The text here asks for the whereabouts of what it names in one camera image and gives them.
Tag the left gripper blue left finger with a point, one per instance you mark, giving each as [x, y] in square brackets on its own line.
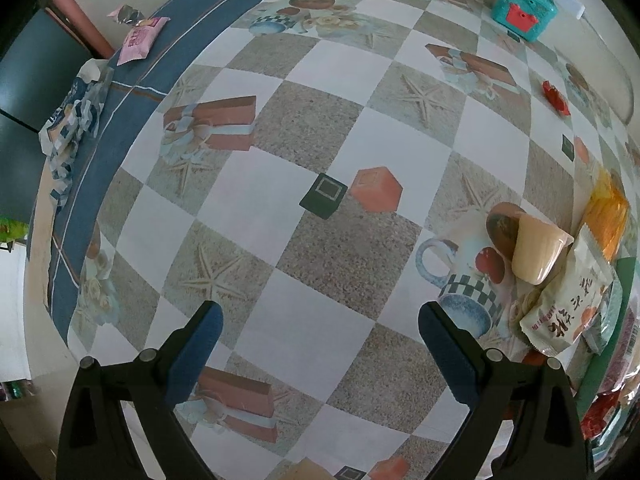
[187, 350]

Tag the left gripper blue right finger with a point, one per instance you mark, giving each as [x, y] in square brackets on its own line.
[455, 352]

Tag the white snack packet red text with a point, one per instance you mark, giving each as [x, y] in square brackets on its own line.
[572, 298]

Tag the beige jelly cup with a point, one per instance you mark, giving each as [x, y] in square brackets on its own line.
[537, 247]

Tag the red crinkled snack bag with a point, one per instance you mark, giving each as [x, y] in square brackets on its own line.
[602, 412]

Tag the green bean biscuit packet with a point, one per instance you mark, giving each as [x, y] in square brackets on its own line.
[624, 297]

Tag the orange snack packet with barcode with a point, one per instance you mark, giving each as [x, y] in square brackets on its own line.
[606, 214]

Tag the small red candy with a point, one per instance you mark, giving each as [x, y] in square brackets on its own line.
[555, 98]

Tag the checkered printed tablecloth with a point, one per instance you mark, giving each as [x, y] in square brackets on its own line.
[320, 169]

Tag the blue white crumpled cloth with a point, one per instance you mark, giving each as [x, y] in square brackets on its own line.
[76, 117]

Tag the small pink wrapper packet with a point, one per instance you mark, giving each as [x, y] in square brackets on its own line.
[139, 40]

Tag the teal toy basket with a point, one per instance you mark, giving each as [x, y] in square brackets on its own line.
[526, 18]

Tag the pink rolled mat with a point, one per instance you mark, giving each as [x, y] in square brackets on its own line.
[77, 17]

